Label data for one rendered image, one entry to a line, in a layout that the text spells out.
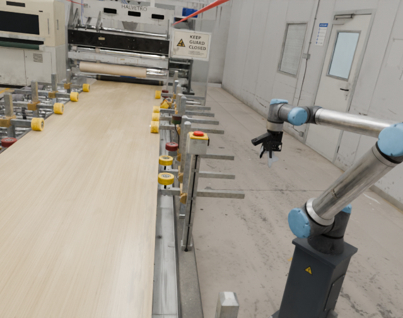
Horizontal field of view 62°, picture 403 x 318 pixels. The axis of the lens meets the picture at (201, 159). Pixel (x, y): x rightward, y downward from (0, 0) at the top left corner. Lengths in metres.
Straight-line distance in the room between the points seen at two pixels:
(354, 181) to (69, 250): 1.10
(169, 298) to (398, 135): 1.04
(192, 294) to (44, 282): 0.52
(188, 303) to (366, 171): 0.84
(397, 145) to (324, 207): 0.44
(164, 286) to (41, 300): 0.57
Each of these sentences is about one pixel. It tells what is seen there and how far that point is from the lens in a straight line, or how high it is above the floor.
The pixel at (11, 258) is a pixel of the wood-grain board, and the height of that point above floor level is 0.90.
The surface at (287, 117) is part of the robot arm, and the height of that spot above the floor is 1.25.
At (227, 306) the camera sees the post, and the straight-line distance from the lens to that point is 0.68.
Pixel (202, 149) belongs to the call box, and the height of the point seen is 1.17.
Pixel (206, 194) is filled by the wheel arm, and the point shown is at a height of 0.82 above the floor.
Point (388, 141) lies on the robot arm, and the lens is 1.38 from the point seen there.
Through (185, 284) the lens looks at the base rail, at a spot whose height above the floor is 0.70.
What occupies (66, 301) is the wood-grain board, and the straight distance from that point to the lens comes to 1.01.
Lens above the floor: 1.59
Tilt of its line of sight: 21 degrees down
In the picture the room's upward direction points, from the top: 7 degrees clockwise
